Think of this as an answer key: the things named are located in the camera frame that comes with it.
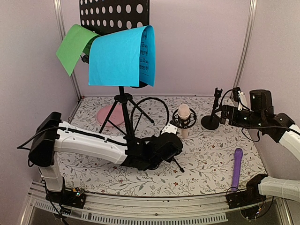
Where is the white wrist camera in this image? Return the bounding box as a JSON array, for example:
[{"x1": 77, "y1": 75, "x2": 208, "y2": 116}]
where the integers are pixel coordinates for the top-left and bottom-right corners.
[
  {"x1": 160, "y1": 123, "x2": 178, "y2": 135},
  {"x1": 232, "y1": 87, "x2": 249, "y2": 111}
]

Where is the blue sheet music paper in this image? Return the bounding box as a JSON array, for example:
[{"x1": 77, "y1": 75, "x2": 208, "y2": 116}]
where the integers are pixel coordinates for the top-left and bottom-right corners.
[{"x1": 89, "y1": 25, "x2": 156, "y2": 87}]

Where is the pink round plate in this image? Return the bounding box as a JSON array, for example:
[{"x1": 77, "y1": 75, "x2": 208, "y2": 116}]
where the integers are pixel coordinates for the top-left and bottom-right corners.
[{"x1": 96, "y1": 104, "x2": 124, "y2": 126}]

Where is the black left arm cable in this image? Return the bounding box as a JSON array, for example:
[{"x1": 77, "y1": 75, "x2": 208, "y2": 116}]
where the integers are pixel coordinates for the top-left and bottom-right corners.
[{"x1": 130, "y1": 97, "x2": 171, "y2": 139}]

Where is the pink beige microphone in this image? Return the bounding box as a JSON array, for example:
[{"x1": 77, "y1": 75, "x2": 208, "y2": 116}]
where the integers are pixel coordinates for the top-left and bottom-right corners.
[{"x1": 178, "y1": 104, "x2": 191, "y2": 139}]

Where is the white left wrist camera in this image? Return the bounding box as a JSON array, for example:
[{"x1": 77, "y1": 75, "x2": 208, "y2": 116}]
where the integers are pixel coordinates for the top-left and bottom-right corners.
[{"x1": 160, "y1": 123, "x2": 178, "y2": 135}]

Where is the black shock mount tripod stand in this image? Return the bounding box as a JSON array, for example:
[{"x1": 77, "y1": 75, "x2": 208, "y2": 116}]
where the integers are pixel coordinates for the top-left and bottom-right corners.
[{"x1": 170, "y1": 107, "x2": 197, "y2": 173}]

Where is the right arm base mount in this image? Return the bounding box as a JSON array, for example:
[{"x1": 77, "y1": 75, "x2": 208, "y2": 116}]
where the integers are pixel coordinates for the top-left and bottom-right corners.
[{"x1": 225, "y1": 174, "x2": 274, "y2": 221}]

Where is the green paper sheet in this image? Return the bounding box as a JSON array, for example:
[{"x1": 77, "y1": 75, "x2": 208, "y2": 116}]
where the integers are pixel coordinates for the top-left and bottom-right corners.
[{"x1": 56, "y1": 24, "x2": 99, "y2": 76}]

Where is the black perforated music stand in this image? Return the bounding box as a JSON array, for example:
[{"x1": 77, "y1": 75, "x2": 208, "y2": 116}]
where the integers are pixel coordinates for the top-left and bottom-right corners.
[{"x1": 79, "y1": 0, "x2": 154, "y2": 139}]

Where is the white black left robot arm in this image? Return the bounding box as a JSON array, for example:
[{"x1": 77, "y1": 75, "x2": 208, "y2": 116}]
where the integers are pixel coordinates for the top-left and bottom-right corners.
[{"x1": 18, "y1": 112, "x2": 183, "y2": 203}]

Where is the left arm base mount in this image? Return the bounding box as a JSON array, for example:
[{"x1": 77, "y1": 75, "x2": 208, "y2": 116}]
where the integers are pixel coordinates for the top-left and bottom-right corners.
[{"x1": 44, "y1": 176, "x2": 86, "y2": 209}]

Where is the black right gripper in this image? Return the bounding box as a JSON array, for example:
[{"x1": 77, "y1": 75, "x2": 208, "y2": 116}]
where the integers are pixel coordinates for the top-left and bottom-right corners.
[{"x1": 212, "y1": 105, "x2": 265, "y2": 130}]

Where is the black round-base mic stand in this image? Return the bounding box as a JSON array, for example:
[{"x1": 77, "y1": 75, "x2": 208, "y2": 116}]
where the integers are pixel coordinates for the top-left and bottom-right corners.
[{"x1": 201, "y1": 87, "x2": 223, "y2": 130}]

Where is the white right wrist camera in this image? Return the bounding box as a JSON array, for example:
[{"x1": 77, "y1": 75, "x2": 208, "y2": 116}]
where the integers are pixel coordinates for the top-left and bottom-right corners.
[{"x1": 232, "y1": 87, "x2": 249, "y2": 111}]

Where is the purple microphone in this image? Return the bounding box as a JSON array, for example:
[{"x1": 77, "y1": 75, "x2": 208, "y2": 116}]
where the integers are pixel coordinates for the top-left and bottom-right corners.
[{"x1": 232, "y1": 148, "x2": 243, "y2": 192}]

